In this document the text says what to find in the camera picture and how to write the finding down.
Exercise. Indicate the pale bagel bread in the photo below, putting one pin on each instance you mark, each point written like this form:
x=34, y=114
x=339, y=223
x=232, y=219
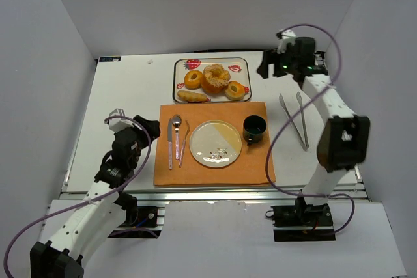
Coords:
x=235, y=91

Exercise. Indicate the orange cloth placemat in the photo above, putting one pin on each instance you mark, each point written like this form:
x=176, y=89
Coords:
x=253, y=166

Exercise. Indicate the large sugared crown bun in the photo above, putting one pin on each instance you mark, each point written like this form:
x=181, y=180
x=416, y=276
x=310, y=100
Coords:
x=215, y=79

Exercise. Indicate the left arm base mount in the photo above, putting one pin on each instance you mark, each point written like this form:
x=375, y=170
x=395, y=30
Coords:
x=145, y=222

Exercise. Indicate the twisted bread stick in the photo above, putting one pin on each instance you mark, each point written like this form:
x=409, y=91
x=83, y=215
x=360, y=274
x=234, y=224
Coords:
x=192, y=97

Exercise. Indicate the pink handled spoon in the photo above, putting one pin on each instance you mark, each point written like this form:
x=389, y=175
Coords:
x=176, y=121

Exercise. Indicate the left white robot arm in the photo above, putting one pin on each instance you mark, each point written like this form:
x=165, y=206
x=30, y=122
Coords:
x=106, y=205

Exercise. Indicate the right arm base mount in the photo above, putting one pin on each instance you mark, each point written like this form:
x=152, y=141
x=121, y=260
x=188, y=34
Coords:
x=309, y=224

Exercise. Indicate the glazed ring donut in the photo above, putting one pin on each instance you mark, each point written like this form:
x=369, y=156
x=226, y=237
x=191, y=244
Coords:
x=192, y=80

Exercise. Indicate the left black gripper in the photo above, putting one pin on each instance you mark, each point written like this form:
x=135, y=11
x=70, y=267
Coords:
x=141, y=129

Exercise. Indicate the left corner blue label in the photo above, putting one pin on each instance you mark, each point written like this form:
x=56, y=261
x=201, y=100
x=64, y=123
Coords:
x=109, y=59

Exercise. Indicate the pink handled fork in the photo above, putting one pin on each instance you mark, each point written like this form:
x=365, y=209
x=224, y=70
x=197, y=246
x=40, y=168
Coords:
x=182, y=151

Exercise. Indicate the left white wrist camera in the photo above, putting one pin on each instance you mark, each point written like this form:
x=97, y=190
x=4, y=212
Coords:
x=116, y=120

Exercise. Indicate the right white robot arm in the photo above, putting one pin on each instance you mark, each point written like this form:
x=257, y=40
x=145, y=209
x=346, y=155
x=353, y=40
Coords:
x=343, y=142

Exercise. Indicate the cream two-tone plate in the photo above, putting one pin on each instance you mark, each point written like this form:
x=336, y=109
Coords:
x=215, y=144

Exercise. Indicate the dark green mug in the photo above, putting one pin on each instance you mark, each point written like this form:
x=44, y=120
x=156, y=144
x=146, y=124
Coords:
x=254, y=128

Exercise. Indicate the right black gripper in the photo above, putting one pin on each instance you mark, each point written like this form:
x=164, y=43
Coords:
x=275, y=64

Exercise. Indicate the aluminium table frame rail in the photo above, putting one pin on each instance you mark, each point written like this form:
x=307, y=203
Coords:
x=141, y=84

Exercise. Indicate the pink handled knife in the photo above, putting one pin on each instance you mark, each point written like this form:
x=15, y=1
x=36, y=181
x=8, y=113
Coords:
x=170, y=144

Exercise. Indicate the strawberry pattern tray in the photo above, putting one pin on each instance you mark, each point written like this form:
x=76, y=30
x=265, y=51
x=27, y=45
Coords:
x=237, y=67

